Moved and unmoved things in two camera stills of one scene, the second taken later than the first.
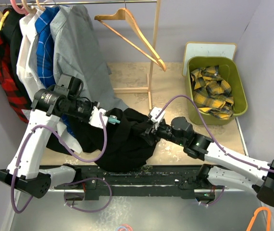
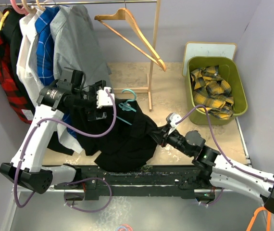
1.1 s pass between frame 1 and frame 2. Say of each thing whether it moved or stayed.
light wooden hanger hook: stayed
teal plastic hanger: moved
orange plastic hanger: stayed
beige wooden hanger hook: stayed
